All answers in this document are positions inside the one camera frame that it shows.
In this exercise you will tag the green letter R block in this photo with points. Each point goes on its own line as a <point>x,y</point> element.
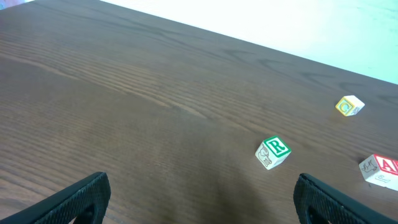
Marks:
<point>272,152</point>

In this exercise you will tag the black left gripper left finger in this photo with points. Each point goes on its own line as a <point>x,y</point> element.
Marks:
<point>85,201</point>

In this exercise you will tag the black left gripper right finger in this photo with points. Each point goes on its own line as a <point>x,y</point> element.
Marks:
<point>318,203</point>

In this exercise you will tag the red letter A block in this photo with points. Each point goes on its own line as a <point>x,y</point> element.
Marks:
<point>380,170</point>

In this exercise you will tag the plain cream wooden block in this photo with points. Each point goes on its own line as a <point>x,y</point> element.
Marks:
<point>349,105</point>

